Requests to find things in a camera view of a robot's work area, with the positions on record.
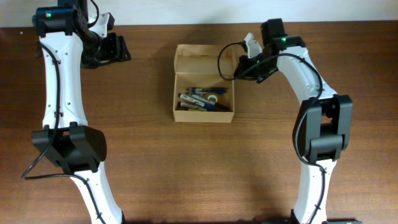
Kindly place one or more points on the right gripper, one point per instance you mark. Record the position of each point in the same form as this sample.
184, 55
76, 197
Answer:
242, 66

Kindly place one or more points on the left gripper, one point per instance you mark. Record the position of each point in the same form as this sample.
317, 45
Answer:
117, 51

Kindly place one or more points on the yellow tape roll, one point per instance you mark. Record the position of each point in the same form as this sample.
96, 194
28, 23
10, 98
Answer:
217, 98

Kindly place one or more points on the brown cardboard box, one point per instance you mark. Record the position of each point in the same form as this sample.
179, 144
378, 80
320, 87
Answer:
196, 66

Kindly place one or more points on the grey black permanent marker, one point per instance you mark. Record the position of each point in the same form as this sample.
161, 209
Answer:
215, 104

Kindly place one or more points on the white marker blue cap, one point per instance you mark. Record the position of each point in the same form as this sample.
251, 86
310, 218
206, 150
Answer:
196, 101

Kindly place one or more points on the blue pen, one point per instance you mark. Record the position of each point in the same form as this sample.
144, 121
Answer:
202, 91

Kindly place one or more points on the white marker black cap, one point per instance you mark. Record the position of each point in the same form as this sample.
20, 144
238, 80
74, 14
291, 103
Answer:
188, 105

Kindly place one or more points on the black pen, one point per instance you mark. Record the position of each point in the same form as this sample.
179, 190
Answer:
205, 89

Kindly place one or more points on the yellow highlighter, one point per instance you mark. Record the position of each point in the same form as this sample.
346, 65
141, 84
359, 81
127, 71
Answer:
192, 109

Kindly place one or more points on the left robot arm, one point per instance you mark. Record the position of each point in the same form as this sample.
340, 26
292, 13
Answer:
69, 41

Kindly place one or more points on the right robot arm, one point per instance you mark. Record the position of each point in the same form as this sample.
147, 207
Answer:
322, 128

